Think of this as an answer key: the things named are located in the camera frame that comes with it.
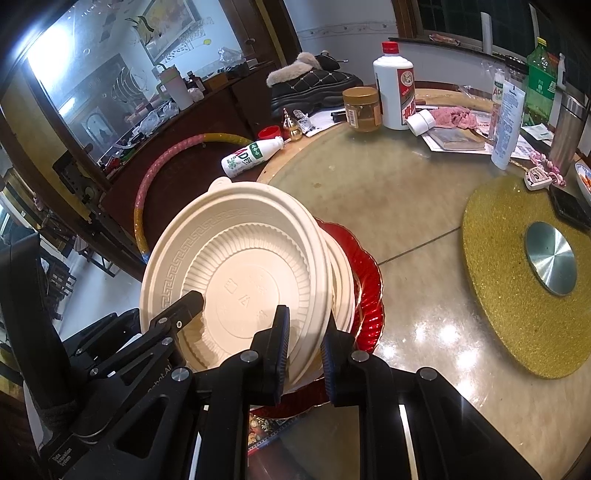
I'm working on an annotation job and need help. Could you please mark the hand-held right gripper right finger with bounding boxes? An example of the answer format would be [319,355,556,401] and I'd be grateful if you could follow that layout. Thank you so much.
[321,323,542,480]

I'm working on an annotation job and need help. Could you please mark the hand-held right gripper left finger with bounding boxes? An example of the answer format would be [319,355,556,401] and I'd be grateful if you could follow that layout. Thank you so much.
[60,305,291,480]

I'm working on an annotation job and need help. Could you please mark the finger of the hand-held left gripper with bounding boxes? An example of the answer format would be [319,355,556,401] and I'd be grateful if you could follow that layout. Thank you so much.
[90,336,185,385]
[137,291,206,346]

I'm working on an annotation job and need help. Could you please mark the cream ribbed plastic bowl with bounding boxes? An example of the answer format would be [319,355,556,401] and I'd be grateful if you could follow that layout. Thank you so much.
[318,222,357,333]
[139,178,334,388]

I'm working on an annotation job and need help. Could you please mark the red glass plate with sticker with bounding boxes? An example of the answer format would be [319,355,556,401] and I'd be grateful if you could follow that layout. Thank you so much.
[249,220,386,418]

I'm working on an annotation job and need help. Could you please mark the printed colourful packet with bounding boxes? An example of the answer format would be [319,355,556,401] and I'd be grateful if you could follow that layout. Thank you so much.
[247,413,305,457]

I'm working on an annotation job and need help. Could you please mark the pink and yellow hula hoop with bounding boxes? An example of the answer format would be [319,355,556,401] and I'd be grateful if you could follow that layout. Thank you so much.
[133,132,254,254]

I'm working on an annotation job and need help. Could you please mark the wooden sideboard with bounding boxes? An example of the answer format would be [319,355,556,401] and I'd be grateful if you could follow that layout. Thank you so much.
[55,69,287,278]

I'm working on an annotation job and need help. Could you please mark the white yogurt drink bottle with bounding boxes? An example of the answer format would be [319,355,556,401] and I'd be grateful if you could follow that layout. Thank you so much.
[221,136,286,180]
[492,68,509,116]

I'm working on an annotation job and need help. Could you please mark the gold glitter turntable mat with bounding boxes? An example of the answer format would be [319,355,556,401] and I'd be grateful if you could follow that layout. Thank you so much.
[462,174,591,380]

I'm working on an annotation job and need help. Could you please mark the small gold bottle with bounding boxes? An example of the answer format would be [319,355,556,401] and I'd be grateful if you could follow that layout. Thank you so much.
[281,107,303,143]

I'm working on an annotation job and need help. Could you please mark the white paper sheet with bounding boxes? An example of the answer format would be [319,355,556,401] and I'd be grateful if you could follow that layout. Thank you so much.
[300,111,342,137]

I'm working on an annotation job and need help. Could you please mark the metal turntable disc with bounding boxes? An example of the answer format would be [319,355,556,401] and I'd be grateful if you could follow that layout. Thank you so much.
[524,222,578,297]

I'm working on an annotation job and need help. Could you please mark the clear plastic bag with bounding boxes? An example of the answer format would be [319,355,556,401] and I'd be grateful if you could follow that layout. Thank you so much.
[217,46,245,70]

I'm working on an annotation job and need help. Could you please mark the black fur-lined boots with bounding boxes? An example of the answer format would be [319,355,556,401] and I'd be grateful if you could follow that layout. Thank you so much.
[267,51,365,121]

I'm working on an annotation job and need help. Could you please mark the peanut butter jar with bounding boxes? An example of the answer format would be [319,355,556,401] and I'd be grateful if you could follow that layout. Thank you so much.
[342,87,384,134]

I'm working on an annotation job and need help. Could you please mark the white bottle cap cup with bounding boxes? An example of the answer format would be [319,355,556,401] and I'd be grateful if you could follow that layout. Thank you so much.
[406,110,437,136]

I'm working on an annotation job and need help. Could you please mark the worn book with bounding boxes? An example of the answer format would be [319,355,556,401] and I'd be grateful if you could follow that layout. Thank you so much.
[427,128,488,152]

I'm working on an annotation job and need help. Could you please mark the white car key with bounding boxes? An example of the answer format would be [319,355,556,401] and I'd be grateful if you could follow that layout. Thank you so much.
[524,167,552,191]

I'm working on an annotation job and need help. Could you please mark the white liquor bottle red cap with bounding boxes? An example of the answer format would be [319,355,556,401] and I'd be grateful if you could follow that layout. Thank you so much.
[372,41,416,131]

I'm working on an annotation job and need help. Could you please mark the black phone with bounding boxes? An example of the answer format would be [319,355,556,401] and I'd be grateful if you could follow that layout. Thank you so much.
[547,185,591,232]

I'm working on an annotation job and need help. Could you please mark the white tube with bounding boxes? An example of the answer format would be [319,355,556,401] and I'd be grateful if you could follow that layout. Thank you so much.
[490,79,527,171]

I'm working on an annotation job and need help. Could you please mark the blue white plate with food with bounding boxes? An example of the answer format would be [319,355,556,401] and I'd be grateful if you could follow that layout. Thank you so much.
[574,161,591,206]

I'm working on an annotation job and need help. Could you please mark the steel thermos flask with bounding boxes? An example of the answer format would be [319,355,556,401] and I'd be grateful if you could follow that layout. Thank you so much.
[547,92,589,178]

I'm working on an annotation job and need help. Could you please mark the clear bottle with black lid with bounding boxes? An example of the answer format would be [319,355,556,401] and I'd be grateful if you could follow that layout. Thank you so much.
[505,55,529,93]

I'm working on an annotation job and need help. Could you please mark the green plastic bottle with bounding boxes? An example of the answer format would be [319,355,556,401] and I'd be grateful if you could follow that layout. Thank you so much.
[524,37,559,127]

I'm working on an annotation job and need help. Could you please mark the white paper roll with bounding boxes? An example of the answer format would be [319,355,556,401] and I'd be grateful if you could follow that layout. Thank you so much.
[480,11,494,56]

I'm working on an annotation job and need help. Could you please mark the white tumbler with handle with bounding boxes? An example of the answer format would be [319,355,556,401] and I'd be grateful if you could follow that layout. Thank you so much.
[151,64,194,112]

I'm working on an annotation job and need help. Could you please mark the framed wall painting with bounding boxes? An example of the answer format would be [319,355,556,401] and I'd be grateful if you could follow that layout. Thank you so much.
[136,0,204,65]

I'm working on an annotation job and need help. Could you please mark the pink bead keychain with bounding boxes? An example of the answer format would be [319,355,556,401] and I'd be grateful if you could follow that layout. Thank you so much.
[529,150,566,188]

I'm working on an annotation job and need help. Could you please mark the dark window with wooden frame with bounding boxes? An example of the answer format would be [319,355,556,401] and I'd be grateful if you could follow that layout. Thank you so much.
[392,0,591,61]

